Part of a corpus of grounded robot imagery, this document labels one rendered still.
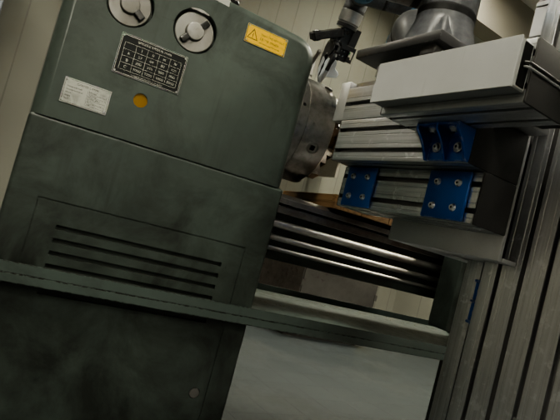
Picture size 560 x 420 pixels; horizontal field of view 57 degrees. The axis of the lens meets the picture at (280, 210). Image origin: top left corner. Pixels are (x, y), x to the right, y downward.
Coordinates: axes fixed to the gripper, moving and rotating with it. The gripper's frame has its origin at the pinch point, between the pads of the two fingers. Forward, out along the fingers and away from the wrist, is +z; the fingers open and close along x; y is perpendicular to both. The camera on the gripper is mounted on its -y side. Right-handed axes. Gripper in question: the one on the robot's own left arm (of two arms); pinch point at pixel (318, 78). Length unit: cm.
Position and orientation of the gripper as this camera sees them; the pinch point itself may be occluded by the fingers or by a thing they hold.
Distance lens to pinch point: 183.6
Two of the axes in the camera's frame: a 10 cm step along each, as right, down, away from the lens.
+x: -3.0, -3.9, 8.7
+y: 8.7, 2.5, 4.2
